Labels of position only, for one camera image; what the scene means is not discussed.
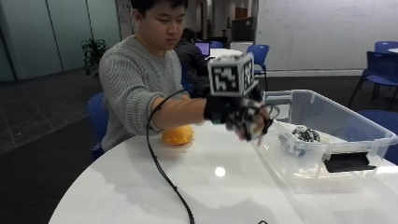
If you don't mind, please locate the zebra soft toy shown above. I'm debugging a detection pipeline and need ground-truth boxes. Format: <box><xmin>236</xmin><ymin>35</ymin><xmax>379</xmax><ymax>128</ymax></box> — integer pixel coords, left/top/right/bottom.
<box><xmin>291</xmin><ymin>125</ymin><xmax>322</xmax><ymax>144</ymax></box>

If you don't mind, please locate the white marker cube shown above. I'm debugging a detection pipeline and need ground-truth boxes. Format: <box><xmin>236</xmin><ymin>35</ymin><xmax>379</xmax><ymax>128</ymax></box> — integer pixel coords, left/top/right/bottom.
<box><xmin>206</xmin><ymin>52</ymin><xmax>258</xmax><ymax>98</ymax></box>

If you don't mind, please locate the orange fruit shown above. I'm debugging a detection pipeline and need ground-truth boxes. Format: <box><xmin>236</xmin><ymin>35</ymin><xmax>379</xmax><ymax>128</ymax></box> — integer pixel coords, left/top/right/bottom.
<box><xmin>161</xmin><ymin>124</ymin><xmax>195</xmax><ymax>147</ymax></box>

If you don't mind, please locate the clear plastic storage bin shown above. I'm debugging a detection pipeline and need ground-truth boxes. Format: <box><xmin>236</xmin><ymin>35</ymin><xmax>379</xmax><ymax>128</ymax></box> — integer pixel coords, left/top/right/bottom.
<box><xmin>252</xmin><ymin>89</ymin><xmax>398</xmax><ymax>194</ymax></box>

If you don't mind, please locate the blue chair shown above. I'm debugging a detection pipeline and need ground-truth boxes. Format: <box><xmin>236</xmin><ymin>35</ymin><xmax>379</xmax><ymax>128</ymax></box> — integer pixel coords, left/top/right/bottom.
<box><xmin>348</xmin><ymin>50</ymin><xmax>398</xmax><ymax>110</ymax></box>
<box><xmin>246</xmin><ymin>44</ymin><xmax>271</xmax><ymax>91</ymax></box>
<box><xmin>374</xmin><ymin>40</ymin><xmax>398</xmax><ymax>54</ymax></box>
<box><xmin>85</xmin><ymin>91</ymin><xmax>109</xmax><ymax>161</ymax></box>

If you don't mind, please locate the white round table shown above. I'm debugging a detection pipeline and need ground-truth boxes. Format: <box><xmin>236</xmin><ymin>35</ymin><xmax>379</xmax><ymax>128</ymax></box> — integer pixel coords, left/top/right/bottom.
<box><xmin>209</xmin><ymin>48</ymin><xmax>243</xmax><ymax>60</ymax></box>

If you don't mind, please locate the laptop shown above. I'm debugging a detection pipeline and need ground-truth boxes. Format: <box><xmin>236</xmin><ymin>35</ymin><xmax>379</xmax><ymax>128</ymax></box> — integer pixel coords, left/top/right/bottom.
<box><xmin>194</xmin><ymin>42</ymin><xmax>211</xmax><ymax>57</ymax></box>

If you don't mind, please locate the dark cabinet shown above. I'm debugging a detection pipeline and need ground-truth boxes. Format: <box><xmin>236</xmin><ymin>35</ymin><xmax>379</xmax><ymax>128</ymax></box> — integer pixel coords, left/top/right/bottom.
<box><xmin>230</xmin><ymin>17</ymin><xmax>255</xmax><ymax>43</ymax></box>

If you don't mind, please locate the the person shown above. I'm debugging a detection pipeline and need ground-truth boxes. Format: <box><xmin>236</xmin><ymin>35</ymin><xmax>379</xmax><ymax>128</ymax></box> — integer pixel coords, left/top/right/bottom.
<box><xmin>98</xmin><ymin>0</ymin><xmax>266</xmax><ymax>153</ymax></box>

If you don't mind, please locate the potted plant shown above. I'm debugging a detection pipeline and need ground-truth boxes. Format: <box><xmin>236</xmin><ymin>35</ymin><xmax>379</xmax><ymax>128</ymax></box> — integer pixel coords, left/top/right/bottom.
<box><xmin>81</xmin><ymin>37</ymin><xmax>107</xmax><ymax>78</ymax></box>

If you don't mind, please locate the black cable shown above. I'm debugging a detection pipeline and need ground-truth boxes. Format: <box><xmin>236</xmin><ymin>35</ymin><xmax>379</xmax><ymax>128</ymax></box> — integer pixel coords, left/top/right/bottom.
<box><xmin>145</xmin><ymin>89</ymin><xmax>197</xmax><ymax>224</ymax></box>

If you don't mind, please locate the black bin handle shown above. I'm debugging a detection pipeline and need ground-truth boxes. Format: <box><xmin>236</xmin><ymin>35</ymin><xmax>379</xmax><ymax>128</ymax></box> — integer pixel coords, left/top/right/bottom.
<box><xmin>322</xmin><ymin>151</ymin><xmax>378</xmax><ymax>174</ymax></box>

